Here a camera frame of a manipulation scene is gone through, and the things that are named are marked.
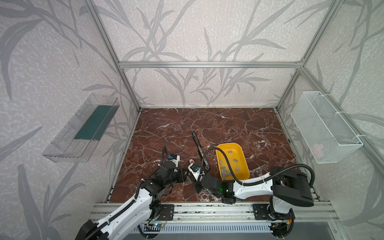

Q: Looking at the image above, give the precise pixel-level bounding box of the aluminium frame corner post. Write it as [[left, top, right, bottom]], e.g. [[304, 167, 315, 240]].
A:
[[275, 0, 344, 111], [85, 0, 141, 112]]

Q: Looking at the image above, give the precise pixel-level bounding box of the aluminium frame back crossbar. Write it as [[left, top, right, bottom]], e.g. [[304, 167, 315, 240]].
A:
[[119, 61, 301, 69]]

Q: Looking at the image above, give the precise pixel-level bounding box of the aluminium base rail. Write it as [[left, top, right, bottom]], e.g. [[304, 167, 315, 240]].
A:
[[86, 201, 340, 224]]

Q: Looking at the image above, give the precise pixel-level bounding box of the white wire mesh basket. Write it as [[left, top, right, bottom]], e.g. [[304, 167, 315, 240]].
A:
[[291, 91, 364, 164]]

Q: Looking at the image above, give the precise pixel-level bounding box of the aluminium frame corner post left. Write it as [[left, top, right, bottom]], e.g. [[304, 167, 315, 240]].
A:
[[85, 0, 141, 112]]

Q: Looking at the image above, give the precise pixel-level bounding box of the aluminium frame corner post right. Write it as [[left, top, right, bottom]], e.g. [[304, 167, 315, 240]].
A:
[[275, 0, 344, 111]]

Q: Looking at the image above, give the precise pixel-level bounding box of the black metal stapler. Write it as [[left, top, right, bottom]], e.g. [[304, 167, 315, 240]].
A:
[[192, 132, 211, 172]]

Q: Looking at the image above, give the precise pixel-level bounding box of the yellow plastic tray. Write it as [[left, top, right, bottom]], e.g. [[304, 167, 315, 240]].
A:
[[216, 143, 250, 181]]

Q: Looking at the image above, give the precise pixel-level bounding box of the circuit board right base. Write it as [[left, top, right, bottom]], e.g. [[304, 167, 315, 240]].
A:
[[270, 222, 294, 239]]

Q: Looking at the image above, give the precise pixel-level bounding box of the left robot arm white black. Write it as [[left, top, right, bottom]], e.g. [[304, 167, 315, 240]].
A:
[[75, 146, 188, 240]]

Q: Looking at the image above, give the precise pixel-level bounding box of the clear plastic wall bin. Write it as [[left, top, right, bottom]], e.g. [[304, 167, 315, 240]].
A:
[[43, 94, 120, 163]]

